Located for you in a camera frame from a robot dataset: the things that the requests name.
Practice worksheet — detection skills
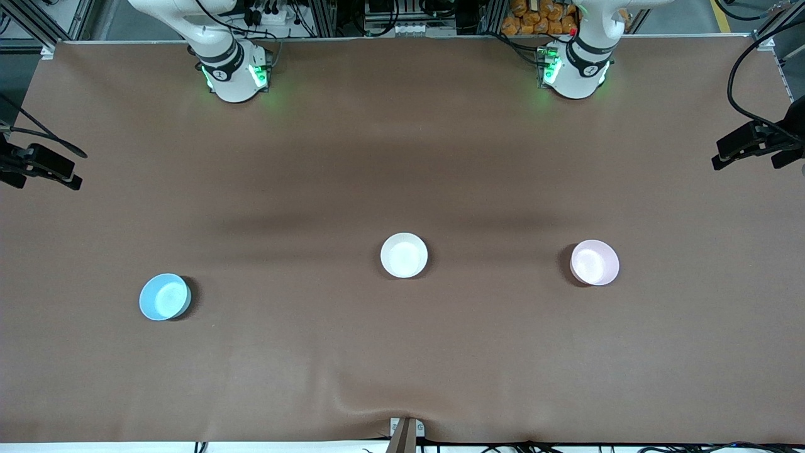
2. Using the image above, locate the blue bowl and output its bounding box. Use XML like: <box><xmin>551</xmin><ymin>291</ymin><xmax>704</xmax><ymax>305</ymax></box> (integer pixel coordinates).
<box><xmin>138</xmin><ymin>272</ymin><xmax>192</xmax><ymax>322</ymax></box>

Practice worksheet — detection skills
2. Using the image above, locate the pink bowl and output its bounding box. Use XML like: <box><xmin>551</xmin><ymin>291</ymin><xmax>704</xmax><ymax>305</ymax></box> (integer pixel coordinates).
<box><xmin>570</xmin><ymin>239</ymin><xmax>621</xmax><ymax>286</ymax></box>

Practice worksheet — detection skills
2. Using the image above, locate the white bowl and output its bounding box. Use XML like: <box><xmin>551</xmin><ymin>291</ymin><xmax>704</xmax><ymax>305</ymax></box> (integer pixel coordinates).
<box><xmin>380</xmin><ymin>232</ymin><xmax>429</xmax><ymax>279</ymax></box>

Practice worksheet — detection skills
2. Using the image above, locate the orange bread rolls bag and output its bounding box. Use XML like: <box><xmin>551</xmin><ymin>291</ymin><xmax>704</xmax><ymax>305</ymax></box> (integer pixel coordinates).
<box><xmin>501</xmin><ymin>0</ymin><xmax>580</xmax><ymax>36</ymax></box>

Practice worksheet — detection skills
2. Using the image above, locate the white power strip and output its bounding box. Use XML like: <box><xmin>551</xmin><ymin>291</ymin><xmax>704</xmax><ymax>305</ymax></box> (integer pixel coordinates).
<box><xmin>244</xmin><ymin>0</ymin><xmax>291</xmax><ymax>27</ymax></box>

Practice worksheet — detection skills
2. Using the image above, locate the small white connector box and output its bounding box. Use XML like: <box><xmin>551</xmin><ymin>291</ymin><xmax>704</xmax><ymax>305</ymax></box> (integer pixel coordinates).
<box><xmin>391</xmin><ymin>21</ymin><xmax>442</xmax><ymax>36</ymax></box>

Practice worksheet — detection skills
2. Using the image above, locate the brown tablecloth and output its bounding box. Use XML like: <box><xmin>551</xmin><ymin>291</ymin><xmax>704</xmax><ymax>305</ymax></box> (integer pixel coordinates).
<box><xmin>0</xmin><ymin>36</ymin><xmax>805</xmax><ymax>445</ymax></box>

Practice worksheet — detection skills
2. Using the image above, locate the aluminium frame post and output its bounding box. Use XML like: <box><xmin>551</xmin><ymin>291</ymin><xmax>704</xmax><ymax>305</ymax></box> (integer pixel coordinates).
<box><xmin>478</xmin><ymin>0</ymin><xmax>507</xmax><ymax>36</ymax></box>
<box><xmin>753</xmin><ymin>0</ymin><xmax>805</xmax><ymax>52</ymax></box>
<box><xmin>0</xmin><ymin>0</ymin><xmax>67</xmax><ymax>52</ymax></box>
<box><xmin>307</xmin><ymin>0</ymin><xmax>338</xmax><ymax>37</ymax></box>

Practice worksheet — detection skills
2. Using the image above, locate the grey metal table bracket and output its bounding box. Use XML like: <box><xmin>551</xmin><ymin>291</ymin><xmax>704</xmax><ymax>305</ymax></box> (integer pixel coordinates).
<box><xmin>385</xmin><ymin>417</ymin><xmax>426</xmax><ymax>453</ymax></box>

